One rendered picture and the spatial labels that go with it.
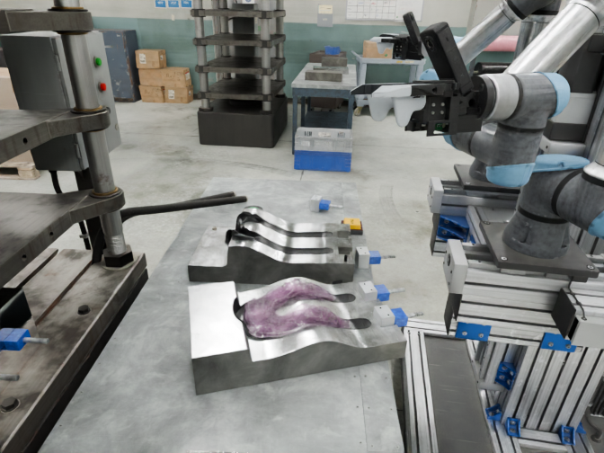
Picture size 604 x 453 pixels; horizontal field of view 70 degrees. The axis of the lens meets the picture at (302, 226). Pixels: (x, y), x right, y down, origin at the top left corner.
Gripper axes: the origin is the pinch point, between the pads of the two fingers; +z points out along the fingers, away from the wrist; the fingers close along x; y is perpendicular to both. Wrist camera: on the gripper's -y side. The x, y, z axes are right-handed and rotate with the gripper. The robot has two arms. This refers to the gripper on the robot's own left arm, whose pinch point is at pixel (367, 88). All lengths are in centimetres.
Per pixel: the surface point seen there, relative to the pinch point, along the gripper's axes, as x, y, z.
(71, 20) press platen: 66, -15, 50
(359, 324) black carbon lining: 24, 58, -11
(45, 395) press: 29, 65, 63
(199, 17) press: 464, -59, -11
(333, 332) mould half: 19, 55, -2
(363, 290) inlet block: 33, 54, -16
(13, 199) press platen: 78, 31, 76
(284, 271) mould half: 51, 54, 2
